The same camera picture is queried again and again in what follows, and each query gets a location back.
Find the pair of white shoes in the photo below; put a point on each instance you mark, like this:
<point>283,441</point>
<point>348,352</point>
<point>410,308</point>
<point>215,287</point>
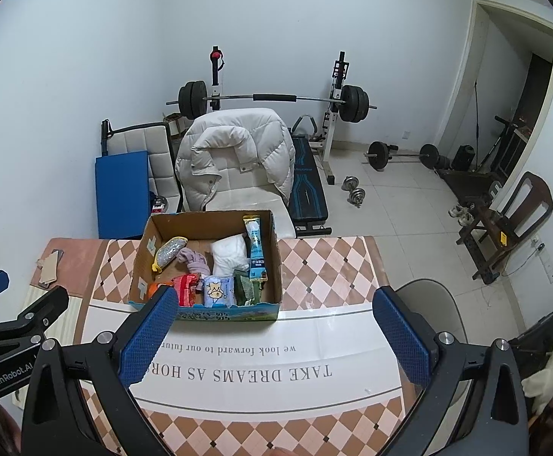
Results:
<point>461,213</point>

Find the white goose plush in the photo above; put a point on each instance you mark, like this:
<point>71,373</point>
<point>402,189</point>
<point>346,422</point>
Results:
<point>542,380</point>

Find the long barbell with black plates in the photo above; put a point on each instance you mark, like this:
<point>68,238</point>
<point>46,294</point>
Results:
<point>276,98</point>

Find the white door frame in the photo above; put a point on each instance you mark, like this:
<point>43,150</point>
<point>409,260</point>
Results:
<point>476,42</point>

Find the checkered printed tablecloth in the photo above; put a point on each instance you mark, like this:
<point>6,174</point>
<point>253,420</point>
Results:
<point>305,266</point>

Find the orange snack packet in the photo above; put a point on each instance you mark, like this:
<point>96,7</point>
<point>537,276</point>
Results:
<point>155,289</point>

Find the white plastic bag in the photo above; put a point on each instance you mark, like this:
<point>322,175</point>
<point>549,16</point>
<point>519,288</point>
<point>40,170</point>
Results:
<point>229,254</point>

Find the light blue tissue pack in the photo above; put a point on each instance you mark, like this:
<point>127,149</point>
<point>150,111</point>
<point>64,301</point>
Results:
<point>218,290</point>

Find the white bench press rack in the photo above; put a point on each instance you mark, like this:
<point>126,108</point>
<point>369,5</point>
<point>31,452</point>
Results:
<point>333,118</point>

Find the black and blue weight bench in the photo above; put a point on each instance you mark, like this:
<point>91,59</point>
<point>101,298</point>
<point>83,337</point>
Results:
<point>307,185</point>

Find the small red white box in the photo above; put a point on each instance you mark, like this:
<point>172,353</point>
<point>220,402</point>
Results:
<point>157,206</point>

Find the cardboard box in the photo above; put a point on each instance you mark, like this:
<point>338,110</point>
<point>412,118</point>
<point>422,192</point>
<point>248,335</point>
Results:
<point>195,225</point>

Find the white padded chair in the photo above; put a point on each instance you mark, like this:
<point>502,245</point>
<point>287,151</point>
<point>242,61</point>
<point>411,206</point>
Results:
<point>138,140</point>

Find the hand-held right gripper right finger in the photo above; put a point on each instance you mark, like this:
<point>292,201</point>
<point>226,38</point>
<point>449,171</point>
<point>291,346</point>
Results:
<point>402,337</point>

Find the black speaker box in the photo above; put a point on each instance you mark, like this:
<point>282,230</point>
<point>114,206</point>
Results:
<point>462,157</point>

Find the short barbell with black plates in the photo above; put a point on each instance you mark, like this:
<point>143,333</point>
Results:
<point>379,156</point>

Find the dark wooden chair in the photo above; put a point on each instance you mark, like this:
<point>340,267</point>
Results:
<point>528,199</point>

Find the blue folded mat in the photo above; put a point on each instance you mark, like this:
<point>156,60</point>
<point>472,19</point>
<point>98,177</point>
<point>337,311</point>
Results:
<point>122,190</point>

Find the white puffer jacket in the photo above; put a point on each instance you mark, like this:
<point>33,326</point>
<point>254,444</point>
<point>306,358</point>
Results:
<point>238,152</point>

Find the black antenna router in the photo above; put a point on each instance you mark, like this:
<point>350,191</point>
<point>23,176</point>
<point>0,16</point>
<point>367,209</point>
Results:
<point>537,332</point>

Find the black exercise machine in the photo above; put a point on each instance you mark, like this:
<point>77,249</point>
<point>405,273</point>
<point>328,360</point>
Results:
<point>504,142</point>

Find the grey mesh yellow packet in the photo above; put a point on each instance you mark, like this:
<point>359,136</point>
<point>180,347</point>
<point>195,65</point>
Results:
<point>169,251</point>

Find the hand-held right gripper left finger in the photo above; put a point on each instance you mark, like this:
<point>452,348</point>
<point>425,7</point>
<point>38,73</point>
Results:
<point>148,337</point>

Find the red packet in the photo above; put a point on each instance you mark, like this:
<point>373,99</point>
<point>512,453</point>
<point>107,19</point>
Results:
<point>186,287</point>

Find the green packet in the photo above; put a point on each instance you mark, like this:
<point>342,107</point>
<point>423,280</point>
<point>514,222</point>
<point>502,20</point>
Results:
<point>245,289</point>

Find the flat cardboard piece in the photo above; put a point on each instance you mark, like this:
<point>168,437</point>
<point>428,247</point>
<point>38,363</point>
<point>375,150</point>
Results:
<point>50,266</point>

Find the grey plastic chair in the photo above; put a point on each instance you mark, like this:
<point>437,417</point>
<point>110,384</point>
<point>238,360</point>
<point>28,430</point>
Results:
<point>428,304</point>

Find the long blue stick packet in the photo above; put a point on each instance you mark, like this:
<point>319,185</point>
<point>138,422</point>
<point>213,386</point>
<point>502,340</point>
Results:
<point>256,251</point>

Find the purple cloth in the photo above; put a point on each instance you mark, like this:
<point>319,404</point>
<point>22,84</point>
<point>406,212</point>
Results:
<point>193,259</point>

